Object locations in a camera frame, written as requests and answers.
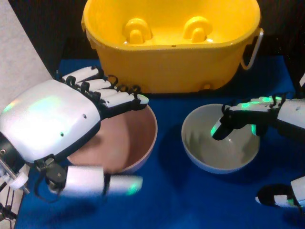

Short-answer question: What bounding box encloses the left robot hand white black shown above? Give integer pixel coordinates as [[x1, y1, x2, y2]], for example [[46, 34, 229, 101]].
[[0, 66, 150, 199]]

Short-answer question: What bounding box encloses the blue table mat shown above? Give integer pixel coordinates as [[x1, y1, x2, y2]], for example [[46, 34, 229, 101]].
[[15, 56, 305, 229]]

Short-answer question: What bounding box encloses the black metal stand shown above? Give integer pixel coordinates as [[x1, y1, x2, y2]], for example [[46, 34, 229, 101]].
[[0, 186, 19, 229]]

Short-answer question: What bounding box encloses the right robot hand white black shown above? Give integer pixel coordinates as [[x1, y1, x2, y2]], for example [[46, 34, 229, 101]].
[[211, 92, 305, 210]]

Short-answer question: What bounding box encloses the yellow plastic tub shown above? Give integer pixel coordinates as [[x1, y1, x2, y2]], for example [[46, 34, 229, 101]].
[[81, 0, 264, 94]]

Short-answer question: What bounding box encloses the large pink bowl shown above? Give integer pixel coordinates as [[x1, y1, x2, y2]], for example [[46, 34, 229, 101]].
[[66, 104, 158, 174]]

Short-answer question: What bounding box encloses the small grey bowl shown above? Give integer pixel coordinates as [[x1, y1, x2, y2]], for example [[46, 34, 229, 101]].
[[181, 103, 261, 174]]

